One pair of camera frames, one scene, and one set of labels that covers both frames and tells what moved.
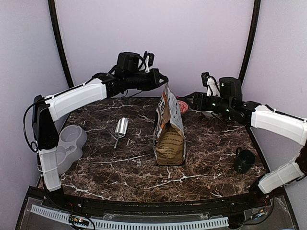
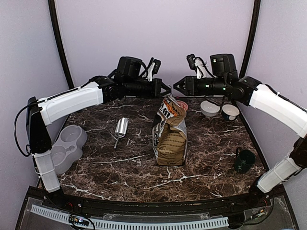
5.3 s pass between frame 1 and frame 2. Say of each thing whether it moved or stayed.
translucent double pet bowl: stayed
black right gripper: moved
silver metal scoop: stayed
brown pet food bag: stayed
